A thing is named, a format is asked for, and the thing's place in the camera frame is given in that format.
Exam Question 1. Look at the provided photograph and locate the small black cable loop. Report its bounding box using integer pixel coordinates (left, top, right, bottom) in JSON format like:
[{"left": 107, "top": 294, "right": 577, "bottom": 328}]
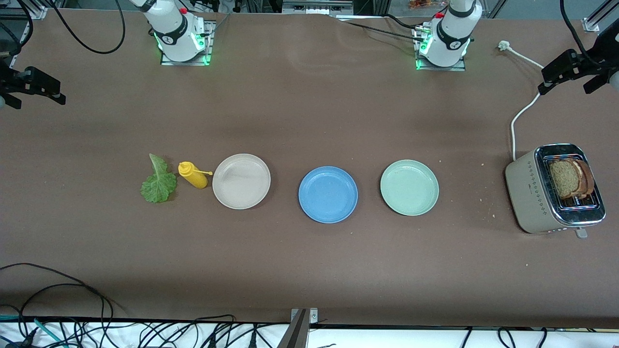
[{"left": 18, "top": 283, "right": 106, "bottom": 339}]

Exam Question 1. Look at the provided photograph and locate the green lettuce leaf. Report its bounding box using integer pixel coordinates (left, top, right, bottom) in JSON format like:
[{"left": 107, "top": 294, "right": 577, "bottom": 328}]
[{"left": 140, "top": 153, "right": 178, "bottom": 204}]

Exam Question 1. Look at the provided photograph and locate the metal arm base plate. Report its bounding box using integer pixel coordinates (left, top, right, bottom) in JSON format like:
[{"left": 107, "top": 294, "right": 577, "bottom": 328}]
[
  {"left": 413, "top": 27, "right": 467, "bottom": 72},
  {"left": 161, "top": 20, "right": 214, "bottom": 66}
]

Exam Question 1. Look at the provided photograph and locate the green round plate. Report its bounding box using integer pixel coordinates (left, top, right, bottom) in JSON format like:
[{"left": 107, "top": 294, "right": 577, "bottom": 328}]
[{"left": 380, "top": 159, "right": 440, "bottom": 216}]

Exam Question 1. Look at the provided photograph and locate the metal bracket with profile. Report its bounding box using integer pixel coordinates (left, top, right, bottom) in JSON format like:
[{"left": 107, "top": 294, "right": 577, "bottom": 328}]
[{"left": 277, "top": 308, "right": 320, "bottom": 348}]

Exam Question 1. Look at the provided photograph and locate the teal cable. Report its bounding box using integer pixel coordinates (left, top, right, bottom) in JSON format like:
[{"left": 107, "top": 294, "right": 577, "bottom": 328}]
[{"left": 33, "top": 318, "right": 64, "bottom": 347}]

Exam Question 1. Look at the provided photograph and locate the beige round plate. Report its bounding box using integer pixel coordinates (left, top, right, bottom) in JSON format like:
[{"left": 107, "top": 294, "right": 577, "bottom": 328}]
[{"left": 212, "top": 153, "right": 271, "bottom": 210}]

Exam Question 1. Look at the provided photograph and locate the grey power strip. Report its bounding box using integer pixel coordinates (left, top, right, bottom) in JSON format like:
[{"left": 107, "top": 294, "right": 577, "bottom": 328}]
[{"left": 282, "top": 0, "right": 354, "bottom": 15}]

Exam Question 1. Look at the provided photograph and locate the white toaster power cord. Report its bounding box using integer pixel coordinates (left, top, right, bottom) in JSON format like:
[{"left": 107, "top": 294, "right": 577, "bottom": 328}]
[{"left": 498, "top": 41, "right": 546, "bottom": 162}]

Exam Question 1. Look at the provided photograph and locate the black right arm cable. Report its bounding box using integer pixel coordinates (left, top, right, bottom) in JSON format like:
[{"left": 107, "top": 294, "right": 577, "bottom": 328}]
[{"left": 48, "top": 0, "right": 126, "bottom": 55}]

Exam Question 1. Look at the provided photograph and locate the blue round plate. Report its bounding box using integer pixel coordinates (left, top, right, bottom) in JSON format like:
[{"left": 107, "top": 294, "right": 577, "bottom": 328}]
[{"left": 298, "top": 166, "right": 359, "bottom": 224}]

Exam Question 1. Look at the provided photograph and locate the thin black base cable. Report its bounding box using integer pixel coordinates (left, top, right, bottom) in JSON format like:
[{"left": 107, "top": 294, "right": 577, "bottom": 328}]
[{"left": 344, "top": 21, "right": 426, "bottom": 43}]

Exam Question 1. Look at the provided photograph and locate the large black cable loop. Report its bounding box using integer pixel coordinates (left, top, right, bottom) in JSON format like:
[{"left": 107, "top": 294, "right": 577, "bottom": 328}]
[{"left": 0, "top": 263, "right": 115, "bottom": 339}]

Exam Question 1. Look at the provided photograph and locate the aluminium frame profile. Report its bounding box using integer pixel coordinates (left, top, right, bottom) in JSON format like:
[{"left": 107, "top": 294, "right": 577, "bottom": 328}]
[
  {"left": 583, "top": 0, "right": 619, "bottom": 33},
  {"left": 19, "top": 0, "right": 49, "bottom": 20}
]

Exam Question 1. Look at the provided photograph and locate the beige chrome toaster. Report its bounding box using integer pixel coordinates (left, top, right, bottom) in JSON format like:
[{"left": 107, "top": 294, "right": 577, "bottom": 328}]
[{"left": 505, "top": 143, "right": 606, "bottom": 239}]

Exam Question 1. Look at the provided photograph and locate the yellow mustard squeeze bottle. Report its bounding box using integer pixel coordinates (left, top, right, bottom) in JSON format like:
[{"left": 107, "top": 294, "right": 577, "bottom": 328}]
[{"left": 178, "top": 161, "right": 213, "bottom": 189}]

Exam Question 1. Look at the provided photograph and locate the brown bread slice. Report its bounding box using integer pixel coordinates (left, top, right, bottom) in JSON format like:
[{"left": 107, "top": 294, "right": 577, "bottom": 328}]
[
  {"left": 548, "top": 159, "right": 582, "bottom": 200},
  {"left": 572, "top": 159, "right": 595, "bottom": 197}
]

